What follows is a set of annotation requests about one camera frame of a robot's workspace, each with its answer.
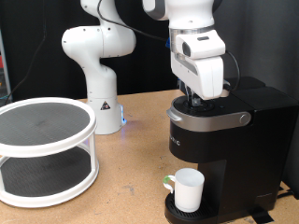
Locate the black backdrop curtain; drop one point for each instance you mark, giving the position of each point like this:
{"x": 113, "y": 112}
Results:
{"x": 149, "y": 62}

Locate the white two-tier turntable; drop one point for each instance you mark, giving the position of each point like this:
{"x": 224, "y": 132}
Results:
{"x": 46, "y": 149}

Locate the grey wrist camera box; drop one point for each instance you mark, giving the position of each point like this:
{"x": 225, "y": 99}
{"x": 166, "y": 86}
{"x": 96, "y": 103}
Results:
{"x": 226, "y": 88}

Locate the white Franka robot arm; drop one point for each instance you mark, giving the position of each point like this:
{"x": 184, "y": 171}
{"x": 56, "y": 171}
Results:
{"x": 99, "y": 77}

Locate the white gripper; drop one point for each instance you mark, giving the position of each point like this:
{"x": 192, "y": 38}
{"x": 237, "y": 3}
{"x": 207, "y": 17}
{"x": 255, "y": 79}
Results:
{"x": 205, "y": 77}

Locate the black Keurig coffee machine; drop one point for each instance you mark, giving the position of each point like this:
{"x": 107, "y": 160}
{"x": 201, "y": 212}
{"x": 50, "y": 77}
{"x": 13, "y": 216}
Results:
{"x": 243, "y": 140}

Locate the black tape strip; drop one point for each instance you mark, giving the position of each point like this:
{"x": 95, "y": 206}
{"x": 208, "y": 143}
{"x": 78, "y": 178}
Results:
{"x": 261, "y": 216}

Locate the grey metal post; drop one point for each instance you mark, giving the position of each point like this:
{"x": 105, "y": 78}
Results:
{"x": 7, "y": 77}

